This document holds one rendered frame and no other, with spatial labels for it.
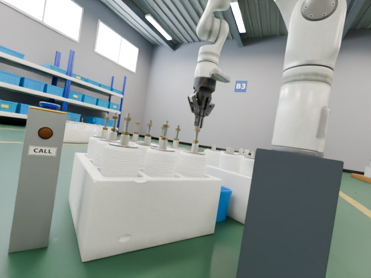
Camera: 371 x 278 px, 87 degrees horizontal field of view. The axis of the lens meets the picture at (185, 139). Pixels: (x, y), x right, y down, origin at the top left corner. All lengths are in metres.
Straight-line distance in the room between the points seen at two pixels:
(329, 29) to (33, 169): 0.66
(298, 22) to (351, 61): 6.95
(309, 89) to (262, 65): 6.88
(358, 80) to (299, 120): 6.88
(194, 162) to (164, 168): 0.11
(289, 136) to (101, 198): 0.41
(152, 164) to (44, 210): 0.26
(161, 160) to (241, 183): 0.39
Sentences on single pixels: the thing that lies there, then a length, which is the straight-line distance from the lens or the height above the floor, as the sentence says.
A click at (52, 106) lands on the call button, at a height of 0.32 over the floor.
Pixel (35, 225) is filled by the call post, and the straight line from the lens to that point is 0.58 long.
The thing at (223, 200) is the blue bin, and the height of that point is 0.08.
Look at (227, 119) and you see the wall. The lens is 7.03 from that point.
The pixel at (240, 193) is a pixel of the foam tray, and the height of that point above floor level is 0.11.
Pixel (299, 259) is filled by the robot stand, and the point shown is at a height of 0.12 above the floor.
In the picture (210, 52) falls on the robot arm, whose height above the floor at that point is 0.58.
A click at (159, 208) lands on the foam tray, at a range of 0.55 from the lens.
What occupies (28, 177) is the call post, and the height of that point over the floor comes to 0.16.
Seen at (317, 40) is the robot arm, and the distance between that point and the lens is 0.48.
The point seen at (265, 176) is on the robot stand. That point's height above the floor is 0.25.
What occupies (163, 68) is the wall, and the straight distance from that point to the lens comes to 8.68.
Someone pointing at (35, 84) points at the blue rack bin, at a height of 0.91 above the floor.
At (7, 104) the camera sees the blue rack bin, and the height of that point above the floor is 0.40.
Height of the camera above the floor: 0.30
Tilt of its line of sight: 1 degrees down
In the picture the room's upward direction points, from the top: 9 degrees clockwise
